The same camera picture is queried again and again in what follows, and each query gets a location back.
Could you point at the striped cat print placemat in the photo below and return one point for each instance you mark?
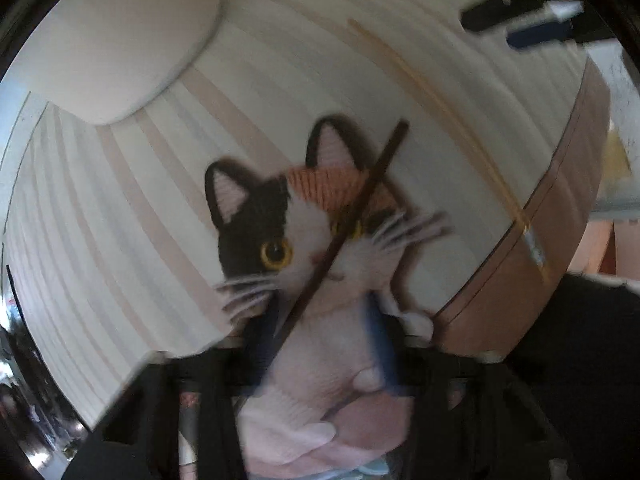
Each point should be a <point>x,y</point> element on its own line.
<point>125,240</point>

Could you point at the golden chopstick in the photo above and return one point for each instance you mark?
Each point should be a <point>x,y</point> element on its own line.
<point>450,115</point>

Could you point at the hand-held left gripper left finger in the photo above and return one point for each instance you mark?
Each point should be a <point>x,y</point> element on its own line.
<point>250,355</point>

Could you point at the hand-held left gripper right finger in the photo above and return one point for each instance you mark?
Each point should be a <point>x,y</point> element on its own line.
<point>384,345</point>

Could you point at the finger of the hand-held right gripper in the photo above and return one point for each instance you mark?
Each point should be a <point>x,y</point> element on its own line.
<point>535,35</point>
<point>482,16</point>

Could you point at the dark brown chopstick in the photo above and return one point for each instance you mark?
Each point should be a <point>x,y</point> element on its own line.
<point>350,220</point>

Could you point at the white cylindrical utensil holder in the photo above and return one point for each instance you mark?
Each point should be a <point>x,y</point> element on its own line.
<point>115,40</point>

